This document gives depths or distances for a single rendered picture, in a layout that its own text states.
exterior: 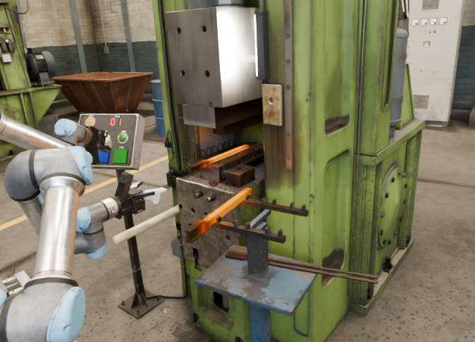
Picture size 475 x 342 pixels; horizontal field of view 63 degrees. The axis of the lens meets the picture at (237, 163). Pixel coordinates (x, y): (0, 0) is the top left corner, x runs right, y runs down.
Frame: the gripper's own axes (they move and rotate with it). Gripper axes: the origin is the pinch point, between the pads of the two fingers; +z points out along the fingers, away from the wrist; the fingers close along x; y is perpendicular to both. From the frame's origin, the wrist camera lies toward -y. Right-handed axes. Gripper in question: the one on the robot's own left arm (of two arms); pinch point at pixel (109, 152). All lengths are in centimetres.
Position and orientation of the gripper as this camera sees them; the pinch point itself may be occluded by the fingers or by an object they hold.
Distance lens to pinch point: 195.8
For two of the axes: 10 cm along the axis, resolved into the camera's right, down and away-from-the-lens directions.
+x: -9.7, -0.3, 2.4
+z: 2.3, 1.9, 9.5
